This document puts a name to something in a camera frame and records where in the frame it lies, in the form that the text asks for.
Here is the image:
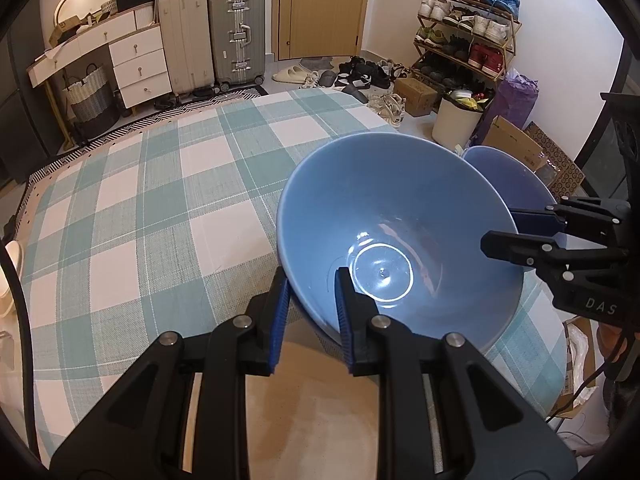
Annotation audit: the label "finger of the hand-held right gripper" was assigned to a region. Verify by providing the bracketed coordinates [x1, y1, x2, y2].
[480, 230, 628, 281]
[511, 197, 631, 235]

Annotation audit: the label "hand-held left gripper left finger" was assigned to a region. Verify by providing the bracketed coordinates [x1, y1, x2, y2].
[50, 266, 291, 480]

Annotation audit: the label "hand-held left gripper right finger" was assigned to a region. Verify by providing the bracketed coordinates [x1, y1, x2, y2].
[334, 266, 578, 480]

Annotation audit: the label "blue bowl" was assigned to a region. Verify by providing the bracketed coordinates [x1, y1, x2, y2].
[276, 132, 523, 353]
[462, 146, 558, 211]

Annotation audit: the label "person's right hand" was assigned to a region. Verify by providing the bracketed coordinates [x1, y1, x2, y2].
[597, 322, 640, 363]

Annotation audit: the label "open cardboard box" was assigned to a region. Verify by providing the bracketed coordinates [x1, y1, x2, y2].
[547, 317, 601, 418]

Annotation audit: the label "patterned cardboard sheet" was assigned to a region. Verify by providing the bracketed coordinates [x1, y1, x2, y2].
[525, 122, 586, 196]

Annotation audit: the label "folded brown cardboard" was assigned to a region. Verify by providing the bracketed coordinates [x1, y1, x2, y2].
[482, 115, 548, 171]

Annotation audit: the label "purple yoga mat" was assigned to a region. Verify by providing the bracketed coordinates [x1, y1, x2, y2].
[470, 72, 541, 146]

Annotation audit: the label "white trash bin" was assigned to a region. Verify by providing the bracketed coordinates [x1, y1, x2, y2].
[431, 91, 483, 150]

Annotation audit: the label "small brown cardboard box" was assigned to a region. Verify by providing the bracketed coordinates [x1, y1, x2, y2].
[392, 77, 438, 117]

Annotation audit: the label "teal checked tablecloth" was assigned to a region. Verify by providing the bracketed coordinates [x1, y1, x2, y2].
[15, 87, 568, 461]

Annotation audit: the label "beige sandals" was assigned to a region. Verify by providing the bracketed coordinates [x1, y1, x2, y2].
[367, 92, 406, 126]

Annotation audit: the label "shoe rack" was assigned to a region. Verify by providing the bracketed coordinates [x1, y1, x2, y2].
[412, 0, 521, 101]

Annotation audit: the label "pile of dark shoes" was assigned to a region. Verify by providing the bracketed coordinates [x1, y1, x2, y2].
[335, 57, 411, 92]

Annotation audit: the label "beige slippers pair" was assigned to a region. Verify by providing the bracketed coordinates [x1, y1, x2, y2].
[272, 65, 313, 85]

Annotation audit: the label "silver suitcase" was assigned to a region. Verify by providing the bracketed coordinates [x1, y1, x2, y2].
[207, 0, 267, 87]

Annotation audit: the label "wooden door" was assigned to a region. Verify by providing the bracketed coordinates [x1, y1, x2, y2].
[272, 0, 373, 61]

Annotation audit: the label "woven basket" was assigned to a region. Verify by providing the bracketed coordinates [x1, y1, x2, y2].
[62, 64, 121, 123]

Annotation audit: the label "white vanity desk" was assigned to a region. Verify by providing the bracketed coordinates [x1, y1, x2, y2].
[27, 7, 173, 111]

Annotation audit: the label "beige suitcase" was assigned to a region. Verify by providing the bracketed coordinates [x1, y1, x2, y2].
[157, 0, 217, 95]

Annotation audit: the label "flat cardboard box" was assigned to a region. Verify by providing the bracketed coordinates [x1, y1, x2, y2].
[50, 12, 93, 43]

